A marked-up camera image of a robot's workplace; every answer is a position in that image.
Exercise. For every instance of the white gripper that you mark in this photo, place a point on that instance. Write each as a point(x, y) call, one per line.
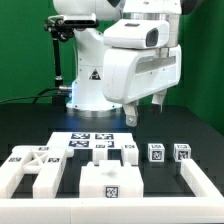
point(129, 75)

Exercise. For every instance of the white chair seat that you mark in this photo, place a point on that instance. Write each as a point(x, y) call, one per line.
point(110, 180)

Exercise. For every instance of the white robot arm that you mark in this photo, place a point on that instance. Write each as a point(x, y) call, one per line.
point(87, 93)

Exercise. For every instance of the white U-shaped fence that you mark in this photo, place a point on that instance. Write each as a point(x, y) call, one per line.
point(204, 207)

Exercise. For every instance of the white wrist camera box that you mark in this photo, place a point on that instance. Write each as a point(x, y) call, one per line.
point(137, 34)

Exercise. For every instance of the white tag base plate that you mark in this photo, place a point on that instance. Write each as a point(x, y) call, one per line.
point(88, 140)

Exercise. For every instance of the white chair back frame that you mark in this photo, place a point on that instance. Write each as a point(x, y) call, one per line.
point(46, 162)

